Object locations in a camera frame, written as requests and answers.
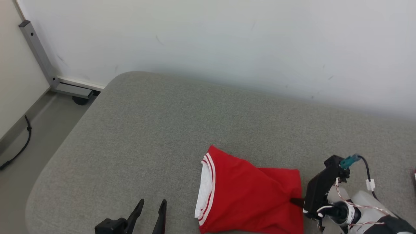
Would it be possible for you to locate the grey metal frame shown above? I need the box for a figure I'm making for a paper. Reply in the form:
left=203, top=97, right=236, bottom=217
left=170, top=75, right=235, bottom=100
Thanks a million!
left=19, top=20, right=106, bottom=99

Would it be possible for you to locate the black floor cable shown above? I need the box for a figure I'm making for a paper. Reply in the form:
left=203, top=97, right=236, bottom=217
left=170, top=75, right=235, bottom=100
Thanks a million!
left=0, top=115, right=32, bottom=170

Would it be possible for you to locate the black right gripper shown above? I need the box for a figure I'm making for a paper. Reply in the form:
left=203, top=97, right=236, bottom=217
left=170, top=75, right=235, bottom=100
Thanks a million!
left=290, top=169, right=337, bottom=219

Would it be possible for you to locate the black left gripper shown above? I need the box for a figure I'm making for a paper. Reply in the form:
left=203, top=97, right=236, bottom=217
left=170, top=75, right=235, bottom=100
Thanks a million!
left=95, top=199, right=168, bottom=234

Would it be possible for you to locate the black frame caster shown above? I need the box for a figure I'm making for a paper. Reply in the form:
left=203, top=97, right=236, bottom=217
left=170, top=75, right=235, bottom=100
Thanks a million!
left=72, top=95, right=90, bottom=106

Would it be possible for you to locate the red white twisted wire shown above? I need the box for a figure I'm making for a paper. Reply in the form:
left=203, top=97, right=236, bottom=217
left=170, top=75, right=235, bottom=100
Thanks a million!
left=316, top=178, right=392, bottom=229

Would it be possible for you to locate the red Bulls jersey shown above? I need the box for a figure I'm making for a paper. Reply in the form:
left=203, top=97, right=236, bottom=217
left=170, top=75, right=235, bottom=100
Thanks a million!
left=194, top=145, right=305, bottom=234

